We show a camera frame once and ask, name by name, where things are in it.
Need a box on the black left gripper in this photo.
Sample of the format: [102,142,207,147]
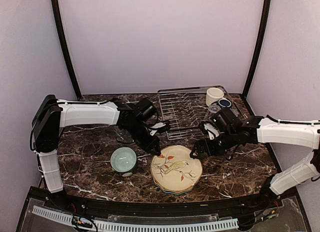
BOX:
[125,122,162,157]

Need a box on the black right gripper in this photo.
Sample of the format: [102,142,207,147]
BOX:
[190,129,238,160]

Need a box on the cream bird pattern plate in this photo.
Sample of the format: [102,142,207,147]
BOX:
[150,145,203,181]

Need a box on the green ceramic bowl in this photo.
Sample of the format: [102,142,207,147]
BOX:
[110,147,138,177]

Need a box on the clear drinking glass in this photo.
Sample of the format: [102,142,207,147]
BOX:
[205,103,221,121]

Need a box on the yellow plate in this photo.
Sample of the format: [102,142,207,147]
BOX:
[154,176,199,191]

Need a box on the dark blue ceramic mug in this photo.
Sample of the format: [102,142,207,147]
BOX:
[217,98,232,109]

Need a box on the cream ceramic mug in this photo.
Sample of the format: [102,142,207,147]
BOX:
[205,87,225,107]

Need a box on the blue plate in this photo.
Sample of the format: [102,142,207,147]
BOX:
[155,183,193,195]

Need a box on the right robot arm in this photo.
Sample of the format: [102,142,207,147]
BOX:
[190,108,320,209]

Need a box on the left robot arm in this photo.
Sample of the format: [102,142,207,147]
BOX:
[29,95,165,210]

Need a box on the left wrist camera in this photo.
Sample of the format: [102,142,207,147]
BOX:
[148,120,171,136]

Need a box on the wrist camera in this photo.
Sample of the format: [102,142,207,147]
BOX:
[148,120,171,136]
[198,121,221,140]

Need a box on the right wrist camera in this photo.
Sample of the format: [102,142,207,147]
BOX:
[198,121,221,140]

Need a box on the metal wire dish rack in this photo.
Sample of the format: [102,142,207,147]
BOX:
[157,85,248,140]

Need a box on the black front rail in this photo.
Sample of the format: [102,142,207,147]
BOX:
[24,186,298,224]

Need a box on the white slotted cable duct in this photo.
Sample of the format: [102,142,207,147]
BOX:
[32,205,239,231]

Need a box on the right black frame post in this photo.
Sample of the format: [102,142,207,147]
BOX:
[242,0,271,99]

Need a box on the black frame post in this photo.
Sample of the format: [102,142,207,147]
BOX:
[242,0,271,99]
[51,0,82,100]

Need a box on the left black frame post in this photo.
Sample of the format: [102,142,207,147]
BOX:
[51,0,82,100]

